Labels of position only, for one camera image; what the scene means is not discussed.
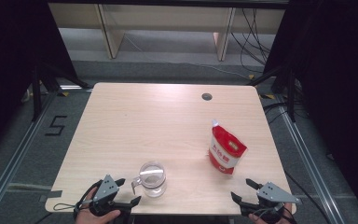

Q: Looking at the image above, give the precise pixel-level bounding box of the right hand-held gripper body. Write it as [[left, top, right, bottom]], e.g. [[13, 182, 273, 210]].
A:
[[240, 181, 302, 224]]

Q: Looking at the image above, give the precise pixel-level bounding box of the black floor cable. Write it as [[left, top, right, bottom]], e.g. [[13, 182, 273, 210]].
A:
[[283, 169, 334, 224]]

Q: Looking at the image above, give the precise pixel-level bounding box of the light wooden shelf unit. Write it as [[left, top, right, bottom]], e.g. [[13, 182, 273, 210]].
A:
[[48, 3, 285, 62]]

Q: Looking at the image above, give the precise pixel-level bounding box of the person's left hand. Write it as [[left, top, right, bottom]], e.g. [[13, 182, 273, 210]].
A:
[[74, 186, 122, 224]]

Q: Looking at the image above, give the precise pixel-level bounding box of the black wrist strap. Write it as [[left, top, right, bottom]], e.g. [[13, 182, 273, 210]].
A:
[[73, 179, 104, 220]]

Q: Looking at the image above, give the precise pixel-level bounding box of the grey cord loop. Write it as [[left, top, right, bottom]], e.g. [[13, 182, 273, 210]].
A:
[[53, 203, 85, 213]]

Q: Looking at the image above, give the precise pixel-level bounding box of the grey tape strip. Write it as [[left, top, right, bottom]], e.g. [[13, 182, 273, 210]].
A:
[[38, 189, 63, 203]]

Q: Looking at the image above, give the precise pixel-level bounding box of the red and white spout pouch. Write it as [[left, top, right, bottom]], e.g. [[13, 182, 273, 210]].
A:
[[208, 119, 249, 175]]

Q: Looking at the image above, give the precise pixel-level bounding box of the metal floor rail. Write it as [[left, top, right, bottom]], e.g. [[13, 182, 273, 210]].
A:
[[278, 102, 338, 224], [0, 91, 59, 216]]

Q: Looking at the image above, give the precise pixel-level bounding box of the clear glass jar with lid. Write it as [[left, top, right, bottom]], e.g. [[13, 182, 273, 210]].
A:
[[131, 161, 168, 199]]

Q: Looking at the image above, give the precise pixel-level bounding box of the bundle of hanging black cables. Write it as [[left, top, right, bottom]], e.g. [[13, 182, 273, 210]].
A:
[[231, 7, 273, 74]]

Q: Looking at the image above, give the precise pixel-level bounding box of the dark curtain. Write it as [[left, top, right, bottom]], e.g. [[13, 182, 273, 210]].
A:
[[265, 0, 358, 224], [0, 0, 77, 160]]

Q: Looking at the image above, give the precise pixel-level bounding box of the thin white floor cable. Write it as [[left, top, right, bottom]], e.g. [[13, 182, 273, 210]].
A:
[[124, 34, 250, 79]]

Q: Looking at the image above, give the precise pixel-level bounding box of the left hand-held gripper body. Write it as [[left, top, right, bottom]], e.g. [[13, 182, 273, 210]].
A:
[[88, 174, 133, 217]]

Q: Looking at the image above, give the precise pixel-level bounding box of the person's right hand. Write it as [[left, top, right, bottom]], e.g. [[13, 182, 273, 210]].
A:
[[247, 202, 297, 224]]

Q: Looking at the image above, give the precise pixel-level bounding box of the black metal stand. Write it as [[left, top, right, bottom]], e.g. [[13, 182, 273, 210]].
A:
[[31, 60, 91, 122], [246, 64, 296, 123]]

